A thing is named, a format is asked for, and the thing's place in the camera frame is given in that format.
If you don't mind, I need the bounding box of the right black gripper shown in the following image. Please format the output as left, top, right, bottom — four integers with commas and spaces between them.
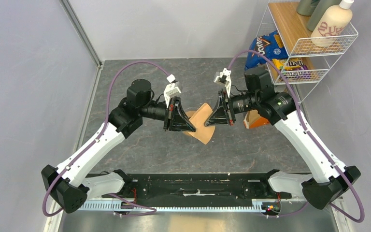
205, 88, 259, 126

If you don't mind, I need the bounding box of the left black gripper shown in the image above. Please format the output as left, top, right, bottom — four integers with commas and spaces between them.
139, 96, 196, 133

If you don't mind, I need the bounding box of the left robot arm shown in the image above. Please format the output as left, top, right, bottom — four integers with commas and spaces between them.
41, 75, 196, 213

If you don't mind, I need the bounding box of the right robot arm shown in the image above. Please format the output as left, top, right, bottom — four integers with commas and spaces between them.
204, 67, 361, 210

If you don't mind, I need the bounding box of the yellow M&M candy bag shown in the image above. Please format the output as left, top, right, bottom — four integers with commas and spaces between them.
272, 58, 311, 80

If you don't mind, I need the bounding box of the blue Doritos chip bag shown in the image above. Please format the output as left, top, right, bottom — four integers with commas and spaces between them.
245, 30, 288, 70

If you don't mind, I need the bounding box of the dark green bottle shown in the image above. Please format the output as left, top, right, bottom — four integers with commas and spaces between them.
296, 0, 320, 16

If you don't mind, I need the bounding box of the cream lotion pump bottle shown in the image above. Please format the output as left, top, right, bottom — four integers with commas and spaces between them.
311, 0, 354, 48

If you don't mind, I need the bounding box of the grey green bottle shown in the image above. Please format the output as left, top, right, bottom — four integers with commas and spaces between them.
306, 0, 341, 31

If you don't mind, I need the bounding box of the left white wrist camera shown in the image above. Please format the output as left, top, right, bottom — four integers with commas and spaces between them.
163, 74, 182, 108

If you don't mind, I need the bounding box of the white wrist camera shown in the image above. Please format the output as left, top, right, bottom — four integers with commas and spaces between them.
214, 68, 232, 97
163, 74, 182, 108

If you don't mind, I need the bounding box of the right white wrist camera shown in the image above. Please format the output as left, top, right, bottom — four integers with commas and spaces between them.
214, 68, 232, 97

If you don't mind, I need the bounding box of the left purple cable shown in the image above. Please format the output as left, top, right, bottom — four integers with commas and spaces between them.
42, 60, 176, 218

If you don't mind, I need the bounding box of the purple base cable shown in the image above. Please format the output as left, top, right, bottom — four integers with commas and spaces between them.
108, 193, 158, 218

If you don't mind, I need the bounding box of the white wire shelf rack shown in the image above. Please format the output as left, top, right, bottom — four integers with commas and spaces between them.
257, 0, 358, 103

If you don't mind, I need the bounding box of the aluminium corner frame rail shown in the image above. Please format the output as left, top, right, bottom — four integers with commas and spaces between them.
59, 0, 104, 68

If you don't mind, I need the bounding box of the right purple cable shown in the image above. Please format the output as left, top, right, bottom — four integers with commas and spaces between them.
227, 49, 365, 223

